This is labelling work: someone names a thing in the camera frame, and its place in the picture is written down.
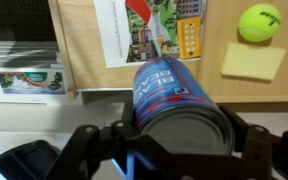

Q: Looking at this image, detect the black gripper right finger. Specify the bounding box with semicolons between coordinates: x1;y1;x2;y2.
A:
220;106;288;180

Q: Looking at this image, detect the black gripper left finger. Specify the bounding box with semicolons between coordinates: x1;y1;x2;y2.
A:
43;102;189;180

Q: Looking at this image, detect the brochure on radiator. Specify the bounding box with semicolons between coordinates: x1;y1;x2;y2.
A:
0;72;65;95

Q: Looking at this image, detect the green tennis ball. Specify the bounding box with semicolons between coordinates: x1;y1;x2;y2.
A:
238;4;282;42

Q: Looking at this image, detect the black plastic bowl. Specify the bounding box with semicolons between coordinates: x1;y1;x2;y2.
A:
0;140;61;180

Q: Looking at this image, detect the white radiator heater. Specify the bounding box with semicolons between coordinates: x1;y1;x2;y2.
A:
0;41;83;105

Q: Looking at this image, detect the yellow sticky note pad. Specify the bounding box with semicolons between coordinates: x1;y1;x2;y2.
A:
221;43;286;81

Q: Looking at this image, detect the blue tin can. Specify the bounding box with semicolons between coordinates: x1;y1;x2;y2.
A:
133;57;235;155

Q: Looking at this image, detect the colourful brochure on cabinet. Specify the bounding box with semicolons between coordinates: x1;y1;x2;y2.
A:
94;0;207;68

